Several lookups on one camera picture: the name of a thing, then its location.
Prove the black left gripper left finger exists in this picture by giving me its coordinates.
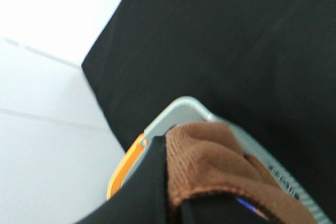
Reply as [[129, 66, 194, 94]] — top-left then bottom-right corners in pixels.
[[79, 136, 168, 223]]

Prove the grey perforated laundry basket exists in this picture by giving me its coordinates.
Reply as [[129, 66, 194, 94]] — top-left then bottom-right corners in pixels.
[[123, 95, 334, 224]]

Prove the orange table edge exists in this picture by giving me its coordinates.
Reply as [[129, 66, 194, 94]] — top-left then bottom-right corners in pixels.
[[106, 133, 148, 200]]

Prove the brown towel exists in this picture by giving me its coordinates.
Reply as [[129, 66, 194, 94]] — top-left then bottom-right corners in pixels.
[[165, 122, 316, 223]]

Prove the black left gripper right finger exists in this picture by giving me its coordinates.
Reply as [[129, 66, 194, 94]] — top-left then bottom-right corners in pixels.
[[180, 194, 270, 223]]

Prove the black table cloth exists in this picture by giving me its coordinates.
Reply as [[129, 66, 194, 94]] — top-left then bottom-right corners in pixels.
[[82, 0, 335, 213]]

